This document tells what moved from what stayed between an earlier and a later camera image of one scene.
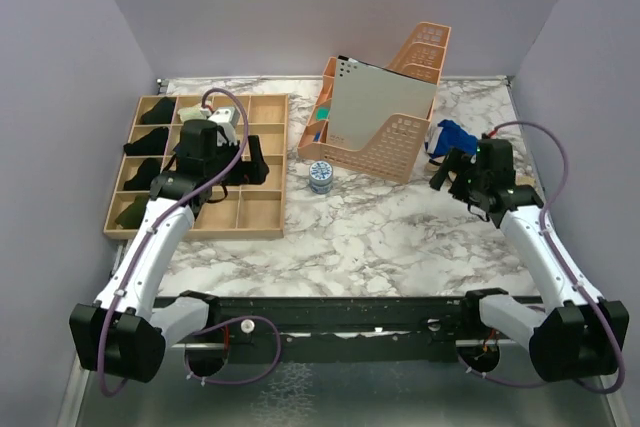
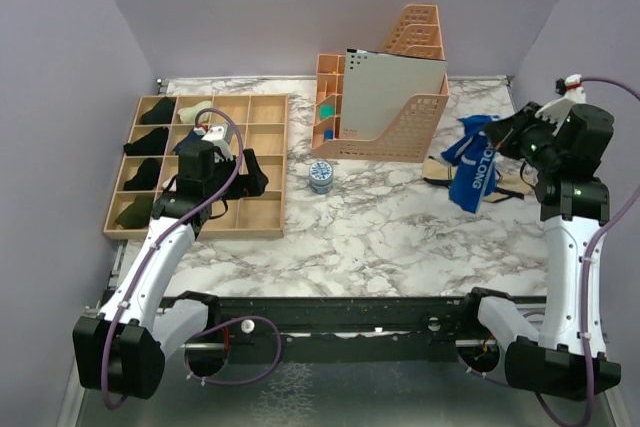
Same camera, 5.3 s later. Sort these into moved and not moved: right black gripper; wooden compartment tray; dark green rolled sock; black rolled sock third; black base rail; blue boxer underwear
Moved: right black gripper; blue boxer underwear
Not moved: black base rail; dark green rolled sock; black rolled sock third; wooden compartment tray
